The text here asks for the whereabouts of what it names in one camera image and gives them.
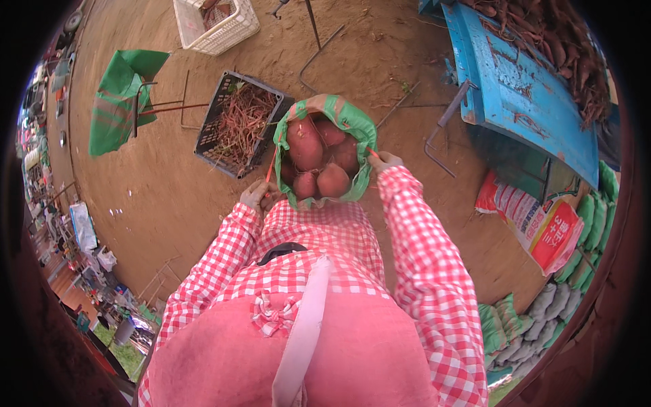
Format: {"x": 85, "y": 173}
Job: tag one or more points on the person's left hand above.
{"x": 257, "y": 195}

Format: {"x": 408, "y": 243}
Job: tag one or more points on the person's right hand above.
{"x": 386, "y": 161}

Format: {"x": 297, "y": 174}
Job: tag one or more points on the person's right fingers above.
{"x": 375, "y": 159}

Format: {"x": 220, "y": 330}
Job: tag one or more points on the person's left fingers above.
{"x": 270, "y": 196}

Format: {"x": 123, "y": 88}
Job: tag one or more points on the green woven bag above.
{"x": 351, "y": 119}

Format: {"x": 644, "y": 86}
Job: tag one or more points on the thin metal rod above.
{"x": 394, "y": 107}

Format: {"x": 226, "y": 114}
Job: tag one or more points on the bunch of round sweet potatoes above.
{"x": 305, "y": 145}

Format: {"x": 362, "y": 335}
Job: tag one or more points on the black crate of root trimmings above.
{"x": 239, "y": 124}

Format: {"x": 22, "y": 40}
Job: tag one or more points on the bent metal rod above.
{"x": 318, "y": 53}

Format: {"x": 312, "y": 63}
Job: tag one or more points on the metal rod bag stand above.
{"x": 168, "y": 108}

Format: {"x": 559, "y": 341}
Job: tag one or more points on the straight metal rod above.
{"x": 314, "y": 23}

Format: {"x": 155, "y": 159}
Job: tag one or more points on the blue cart with sweet potatoes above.
{"x": 513, "y": 86}

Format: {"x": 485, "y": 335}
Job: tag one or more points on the person's body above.
{"x": 330, "y": 346}

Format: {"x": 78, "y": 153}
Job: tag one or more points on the white plastic crate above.
{"x": 229, "y": 33}

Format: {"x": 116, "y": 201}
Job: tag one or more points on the red and white printed sack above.
{"x": 539, "y": 224}

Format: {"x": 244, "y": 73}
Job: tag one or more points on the empty green striped bag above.
{"x": 114, "y": 101}

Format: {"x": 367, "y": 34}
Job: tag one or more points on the blue and white plastic bag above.
{"x": 83, "y": 226}

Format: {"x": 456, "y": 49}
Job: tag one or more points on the grey bucket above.
{"x": 123, "y": 331}

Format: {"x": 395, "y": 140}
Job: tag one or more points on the cluttered market stalls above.
{"x": 56, "y": 239}

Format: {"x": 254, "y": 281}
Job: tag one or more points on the stack of green and grey sacks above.
{"x": 549, "y": 310}

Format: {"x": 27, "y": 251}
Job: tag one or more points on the black vehicle tyre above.
{"x": 73, "y": 21}

